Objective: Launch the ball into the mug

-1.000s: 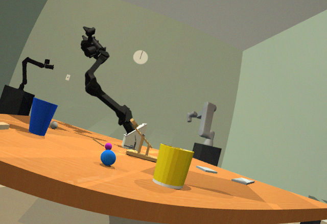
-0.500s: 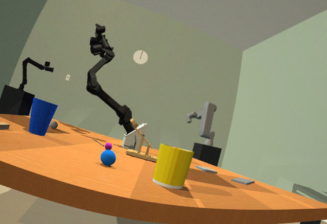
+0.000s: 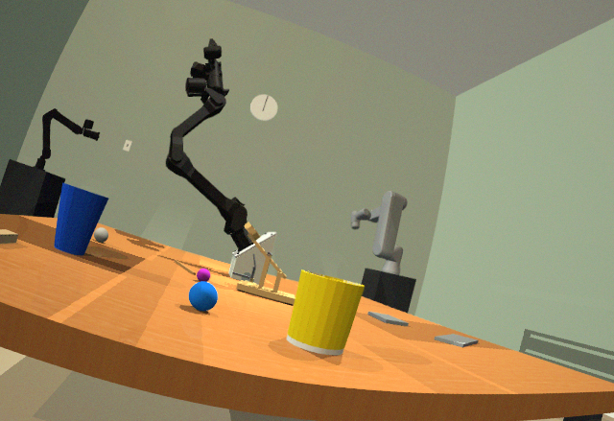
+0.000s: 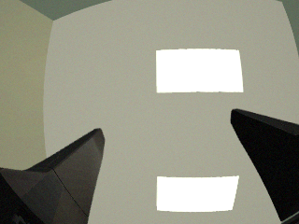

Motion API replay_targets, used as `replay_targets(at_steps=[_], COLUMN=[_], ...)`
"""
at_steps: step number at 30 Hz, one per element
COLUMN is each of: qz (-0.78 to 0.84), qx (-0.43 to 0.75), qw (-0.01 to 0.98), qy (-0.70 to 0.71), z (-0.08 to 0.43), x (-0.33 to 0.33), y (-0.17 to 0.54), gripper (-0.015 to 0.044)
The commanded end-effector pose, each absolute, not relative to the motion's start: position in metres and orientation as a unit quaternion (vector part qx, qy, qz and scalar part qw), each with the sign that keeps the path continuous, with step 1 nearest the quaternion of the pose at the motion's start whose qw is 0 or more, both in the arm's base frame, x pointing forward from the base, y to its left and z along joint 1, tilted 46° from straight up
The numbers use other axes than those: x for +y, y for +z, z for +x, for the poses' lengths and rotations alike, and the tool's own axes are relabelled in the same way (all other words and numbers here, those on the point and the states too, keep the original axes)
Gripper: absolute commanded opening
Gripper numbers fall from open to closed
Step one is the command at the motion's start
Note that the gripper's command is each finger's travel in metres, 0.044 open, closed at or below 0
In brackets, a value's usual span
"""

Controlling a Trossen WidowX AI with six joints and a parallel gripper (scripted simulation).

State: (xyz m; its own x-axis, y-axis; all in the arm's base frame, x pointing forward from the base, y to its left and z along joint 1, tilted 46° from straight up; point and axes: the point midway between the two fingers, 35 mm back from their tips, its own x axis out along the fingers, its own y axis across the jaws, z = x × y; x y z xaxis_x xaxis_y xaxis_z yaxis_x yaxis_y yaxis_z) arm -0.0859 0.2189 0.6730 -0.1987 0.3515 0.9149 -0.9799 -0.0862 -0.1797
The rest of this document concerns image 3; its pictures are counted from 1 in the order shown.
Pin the blue ball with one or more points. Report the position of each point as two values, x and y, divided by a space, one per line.
203 296

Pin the blue tapered cup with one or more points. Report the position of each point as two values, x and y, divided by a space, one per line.
79 213

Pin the yellow mug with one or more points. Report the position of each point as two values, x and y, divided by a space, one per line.
323 314

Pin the magenta ball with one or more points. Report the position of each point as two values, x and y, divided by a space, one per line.
203 275

